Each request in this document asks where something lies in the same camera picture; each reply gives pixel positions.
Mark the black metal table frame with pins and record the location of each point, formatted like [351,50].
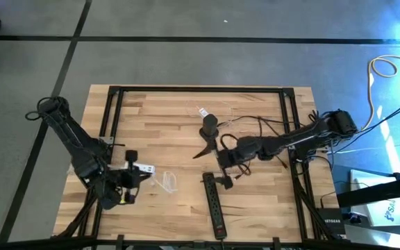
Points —
[200,89]

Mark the white power strip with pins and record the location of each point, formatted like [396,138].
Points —
[146,168]

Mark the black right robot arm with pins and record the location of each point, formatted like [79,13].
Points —
[290,139]

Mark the black network switch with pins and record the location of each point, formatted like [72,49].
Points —
[332,222]

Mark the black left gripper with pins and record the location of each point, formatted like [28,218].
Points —
[128,178]

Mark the white box with blue logo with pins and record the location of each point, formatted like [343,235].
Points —
[384,212]

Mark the white USB charger cube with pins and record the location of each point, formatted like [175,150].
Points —
[203,112]

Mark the long black power strip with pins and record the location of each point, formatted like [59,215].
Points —
[214,208]

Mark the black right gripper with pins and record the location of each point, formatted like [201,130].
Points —
[227,159]

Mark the grey metal plate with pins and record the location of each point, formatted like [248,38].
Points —
[370,237]

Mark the black metal beam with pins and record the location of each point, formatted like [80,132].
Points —
[377,192]

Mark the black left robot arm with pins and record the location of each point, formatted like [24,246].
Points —
[75,139]

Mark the black tower power strip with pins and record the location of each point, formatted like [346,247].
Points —
[209,123]

